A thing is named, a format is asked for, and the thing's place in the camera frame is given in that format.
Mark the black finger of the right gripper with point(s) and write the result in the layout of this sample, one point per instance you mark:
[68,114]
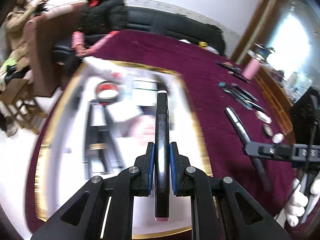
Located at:
[276,152]

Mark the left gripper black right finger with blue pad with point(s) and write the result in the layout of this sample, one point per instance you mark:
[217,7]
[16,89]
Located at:
[220,208]

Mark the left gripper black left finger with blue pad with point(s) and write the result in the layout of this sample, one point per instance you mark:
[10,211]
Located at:
[102,208]

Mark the silver black pen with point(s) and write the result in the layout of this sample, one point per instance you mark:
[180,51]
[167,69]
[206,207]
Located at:
[245,139]

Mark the black marker pen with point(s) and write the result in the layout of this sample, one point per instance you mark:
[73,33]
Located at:
[162,158]

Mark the white gloved hand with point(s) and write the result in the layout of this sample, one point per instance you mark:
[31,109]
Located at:
[299,204]

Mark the maroon velvet tablecloth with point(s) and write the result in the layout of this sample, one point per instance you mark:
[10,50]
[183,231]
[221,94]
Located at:
[201,73]

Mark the black pens on cloth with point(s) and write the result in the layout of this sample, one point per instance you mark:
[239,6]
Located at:
[242,96]

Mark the pink thermos cup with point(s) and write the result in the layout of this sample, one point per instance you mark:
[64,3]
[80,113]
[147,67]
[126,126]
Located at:
[251,69]

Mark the white gold-rimmed tray box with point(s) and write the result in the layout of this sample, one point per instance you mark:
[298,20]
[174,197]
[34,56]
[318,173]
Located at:
[84,138]

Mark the wooden cabinet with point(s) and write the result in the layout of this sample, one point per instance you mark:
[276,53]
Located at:
[260,26]

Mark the black electrical tape roll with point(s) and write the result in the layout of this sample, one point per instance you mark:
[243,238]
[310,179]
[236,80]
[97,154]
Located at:
[106,93]

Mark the wooden stool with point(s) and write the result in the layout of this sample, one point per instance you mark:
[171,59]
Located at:
[20,102]

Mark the yellow toy on sofa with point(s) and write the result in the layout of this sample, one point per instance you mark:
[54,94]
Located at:
[203,44]

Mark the black leather sofa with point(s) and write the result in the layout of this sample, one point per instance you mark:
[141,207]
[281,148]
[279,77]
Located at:
[164,24]

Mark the brown armchair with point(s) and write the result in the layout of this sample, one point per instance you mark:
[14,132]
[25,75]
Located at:
[42,34]

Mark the seated person black jacket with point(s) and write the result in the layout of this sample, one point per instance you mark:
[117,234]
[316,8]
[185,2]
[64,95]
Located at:
[99,20]

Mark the person in beige coat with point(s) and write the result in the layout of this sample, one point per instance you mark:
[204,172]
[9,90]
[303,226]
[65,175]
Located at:
[14,25]

